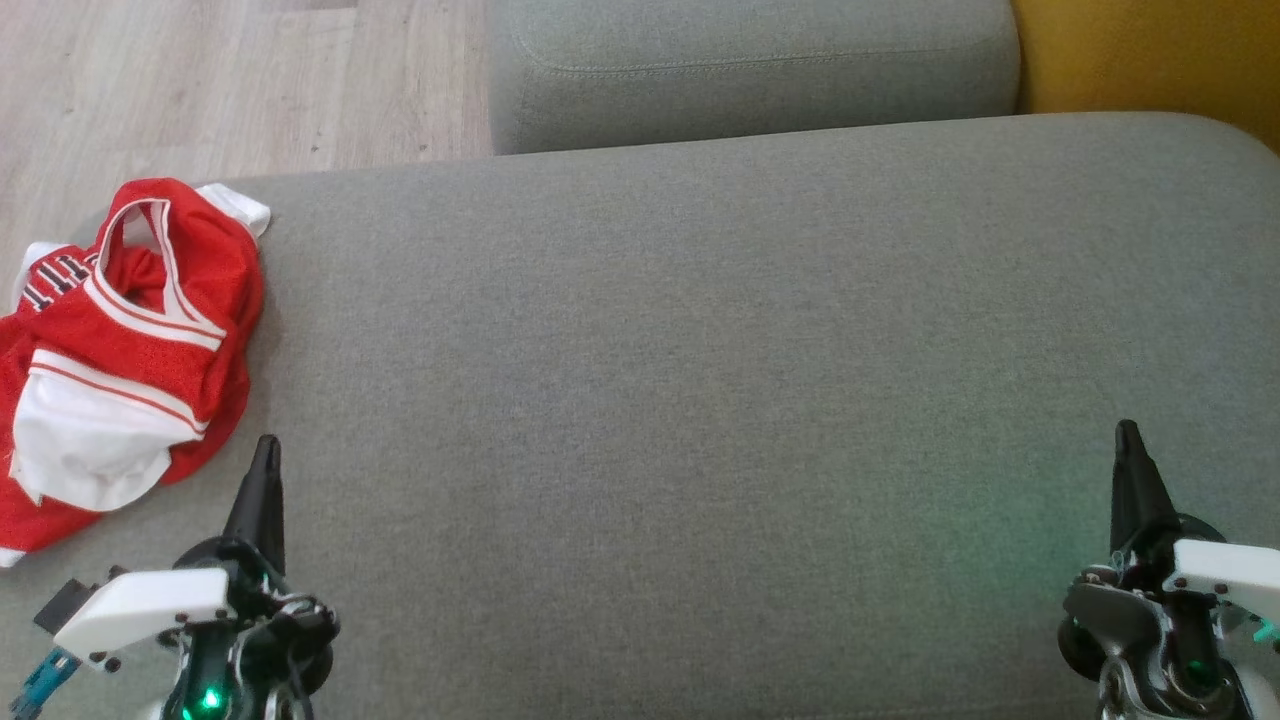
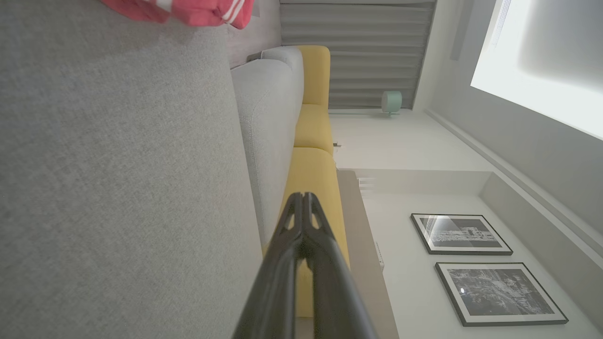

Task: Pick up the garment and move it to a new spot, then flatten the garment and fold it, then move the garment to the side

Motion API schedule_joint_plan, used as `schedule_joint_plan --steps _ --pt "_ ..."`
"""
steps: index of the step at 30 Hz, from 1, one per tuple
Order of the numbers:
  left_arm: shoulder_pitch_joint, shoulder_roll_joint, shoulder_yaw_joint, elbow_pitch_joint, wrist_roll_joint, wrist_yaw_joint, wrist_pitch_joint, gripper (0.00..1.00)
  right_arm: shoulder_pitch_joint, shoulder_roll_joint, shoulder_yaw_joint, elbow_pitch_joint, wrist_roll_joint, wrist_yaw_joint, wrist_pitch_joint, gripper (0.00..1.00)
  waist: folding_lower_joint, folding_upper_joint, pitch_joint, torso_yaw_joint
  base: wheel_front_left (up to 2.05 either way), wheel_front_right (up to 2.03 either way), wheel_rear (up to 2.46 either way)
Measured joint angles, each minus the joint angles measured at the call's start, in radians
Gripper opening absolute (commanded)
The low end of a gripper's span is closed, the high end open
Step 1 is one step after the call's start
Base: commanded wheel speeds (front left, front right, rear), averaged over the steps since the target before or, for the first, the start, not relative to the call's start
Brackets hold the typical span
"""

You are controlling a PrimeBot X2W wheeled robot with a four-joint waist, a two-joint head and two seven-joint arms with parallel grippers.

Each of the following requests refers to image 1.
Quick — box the large grey sofa seat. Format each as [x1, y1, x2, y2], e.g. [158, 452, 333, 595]
[0, 112, 1280, 720]

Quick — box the grey sofa cushion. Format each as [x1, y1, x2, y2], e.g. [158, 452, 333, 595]
[487, 0, 1021, 156]

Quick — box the blue left camera connector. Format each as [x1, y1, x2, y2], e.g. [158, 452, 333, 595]
[8, 648, 83, 713]

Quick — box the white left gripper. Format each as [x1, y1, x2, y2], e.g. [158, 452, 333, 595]
[55, 435, 341, 720]

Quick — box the red white basketball jersey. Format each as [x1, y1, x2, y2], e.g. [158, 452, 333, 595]
[10, 178, 273, 441]

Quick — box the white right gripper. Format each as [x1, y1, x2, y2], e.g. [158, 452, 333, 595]
[1058, 420, 1280, 720]

